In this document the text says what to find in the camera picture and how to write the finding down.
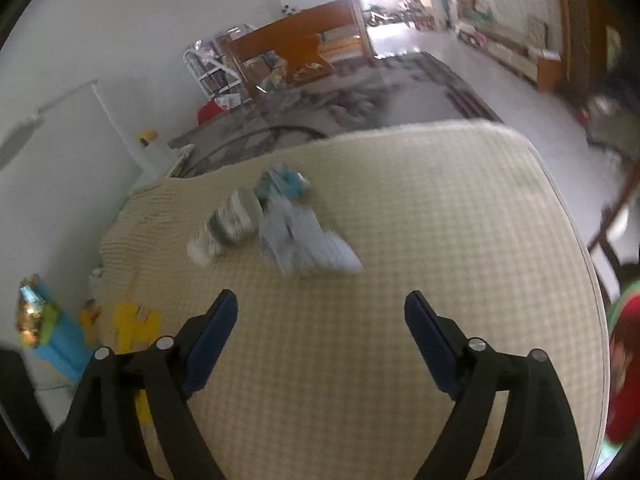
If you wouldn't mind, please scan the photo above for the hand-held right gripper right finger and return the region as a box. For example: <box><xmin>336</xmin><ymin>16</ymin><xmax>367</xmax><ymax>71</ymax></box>
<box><xmin>404</xmin><ymin>290</ymin><xmax>586</xmax><ymax>480</ymax></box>

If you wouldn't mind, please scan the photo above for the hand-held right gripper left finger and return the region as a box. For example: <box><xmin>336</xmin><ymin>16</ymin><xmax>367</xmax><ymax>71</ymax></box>
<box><xmin>50</xmin><ymin>289</ymin><xmax>238</xmax><ymax>480</ymax></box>

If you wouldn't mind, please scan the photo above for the grey and white cloth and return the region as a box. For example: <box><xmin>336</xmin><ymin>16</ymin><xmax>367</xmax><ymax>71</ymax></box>
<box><xmin>187</xmin><ymin>189</ymin><xmax>263</xmax><ymax>266</ymax></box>

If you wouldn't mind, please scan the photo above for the blue white packet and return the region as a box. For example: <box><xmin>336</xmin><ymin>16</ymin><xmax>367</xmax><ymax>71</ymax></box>
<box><xmin>254</xmin><ymin>164</ymin><xmax>311</xmax><ymax>201</ymax></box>

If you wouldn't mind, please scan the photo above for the yellow cloth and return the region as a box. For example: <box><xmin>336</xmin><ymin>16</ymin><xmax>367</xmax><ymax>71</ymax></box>
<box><xmin>112</xmin><ymin>302</ymin><xmax>162</xmax><ymax>353</ymax></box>

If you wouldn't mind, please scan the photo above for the beige checked tablecloth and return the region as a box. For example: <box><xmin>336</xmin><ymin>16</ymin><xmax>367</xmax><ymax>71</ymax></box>
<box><xmin>100</xmin><ymin>120</ymin><xmax>608</xmax><ymax>480</ymax></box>

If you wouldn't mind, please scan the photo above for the blue phone stand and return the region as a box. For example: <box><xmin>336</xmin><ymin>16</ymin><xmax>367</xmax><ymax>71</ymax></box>
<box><xmin>20</xmin><ymin>275</ymin><xmax>101</xmax><ymax>386</ymax></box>

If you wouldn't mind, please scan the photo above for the white bottle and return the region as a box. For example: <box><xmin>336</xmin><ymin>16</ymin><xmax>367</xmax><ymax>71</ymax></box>
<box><xmin>142</xmin><ymin>142</ymin><xmax>173</xmax><ymax>176</ymax></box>

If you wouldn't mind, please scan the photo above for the red green garment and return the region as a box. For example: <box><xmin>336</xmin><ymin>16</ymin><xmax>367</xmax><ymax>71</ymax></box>
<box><xmin>602</xmin><ymin>280</ymin><xmax>640</xmax><ymax>448</ymax></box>

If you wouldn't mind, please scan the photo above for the wooden chair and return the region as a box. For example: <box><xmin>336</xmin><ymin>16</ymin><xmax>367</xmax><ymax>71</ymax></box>
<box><xmin>587</xmin><ymin>162</ymin><xmax>640</xmax><ymax>301</ymax></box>

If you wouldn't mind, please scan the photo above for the red container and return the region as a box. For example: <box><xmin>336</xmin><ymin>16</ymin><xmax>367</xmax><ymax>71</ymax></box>
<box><xmin>197</xmin><ymin>100</ymin><xmax>226</xmax><ymax>125</ymax></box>

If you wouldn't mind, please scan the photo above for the grey patterned rug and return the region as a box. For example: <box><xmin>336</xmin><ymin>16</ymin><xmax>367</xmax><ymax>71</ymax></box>
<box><xmin>170</xmin><ymin>50</ymin><xmax>503</xmax><ymax>181</ymax></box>

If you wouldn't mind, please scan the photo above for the wooden side cabinet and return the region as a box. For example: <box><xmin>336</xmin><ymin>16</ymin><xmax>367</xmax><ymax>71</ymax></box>
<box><xmin>537</xmin><ymin>55</ymin><xmax>568</xmax><ymax>92</ymax></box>

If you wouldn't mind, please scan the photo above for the wooden bench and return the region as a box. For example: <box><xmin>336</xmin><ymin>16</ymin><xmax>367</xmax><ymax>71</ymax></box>
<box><xmin>227</xmin><ymin>0</ymin><xmax>373</xmax><ymax>86</ymax></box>

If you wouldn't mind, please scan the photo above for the small bicycle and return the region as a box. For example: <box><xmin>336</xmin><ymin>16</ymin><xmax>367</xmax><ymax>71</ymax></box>
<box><xmin>367</xmin><ymin>2</ymin><xmax>431</xmax><ymax>28</ymax></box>

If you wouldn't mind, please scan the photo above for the white wire shelf rack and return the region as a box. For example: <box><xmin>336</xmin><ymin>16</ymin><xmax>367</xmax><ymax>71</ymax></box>
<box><xmin>184</xmin><ymin>42</ymin><xmax>251</xmax><ymax>108</ymax></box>

